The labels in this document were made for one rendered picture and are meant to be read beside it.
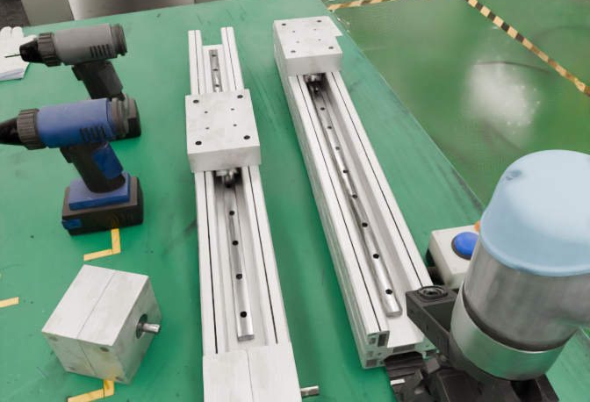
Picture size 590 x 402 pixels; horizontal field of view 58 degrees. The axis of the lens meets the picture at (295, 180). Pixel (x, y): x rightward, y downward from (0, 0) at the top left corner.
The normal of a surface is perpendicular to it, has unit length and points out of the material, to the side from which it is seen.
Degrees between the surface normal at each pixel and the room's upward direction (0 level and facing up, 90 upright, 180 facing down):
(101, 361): 90
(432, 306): 32
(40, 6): 90
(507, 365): 91
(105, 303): 0
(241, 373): 0
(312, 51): 0
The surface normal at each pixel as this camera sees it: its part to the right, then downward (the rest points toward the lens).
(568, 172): -0.01, -0.73
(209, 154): 0.17, 0.66
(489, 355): -0.56, 0.57
